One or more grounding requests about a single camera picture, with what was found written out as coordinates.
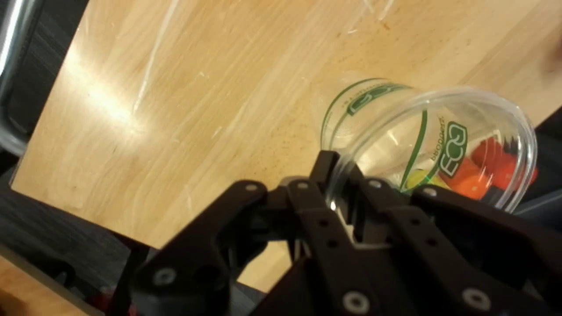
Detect clear plastic cup green logo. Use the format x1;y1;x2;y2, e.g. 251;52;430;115
320;78;537;213

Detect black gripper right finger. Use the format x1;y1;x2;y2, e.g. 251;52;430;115
344;173;562;316

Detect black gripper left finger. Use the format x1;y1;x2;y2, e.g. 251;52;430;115
128;152;384;316

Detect chrome cart handle bar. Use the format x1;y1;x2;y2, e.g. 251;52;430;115
0;0;42;139

